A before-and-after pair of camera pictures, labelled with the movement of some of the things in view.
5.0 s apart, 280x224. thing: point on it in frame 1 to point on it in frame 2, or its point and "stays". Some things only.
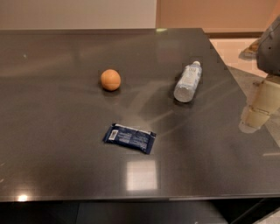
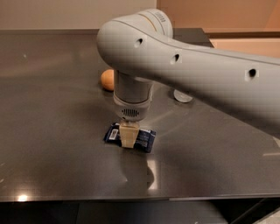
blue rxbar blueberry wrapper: x=138 y=140 stays
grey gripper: x=269 y=53 to x=132 y=111
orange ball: x=110 y=80 stays
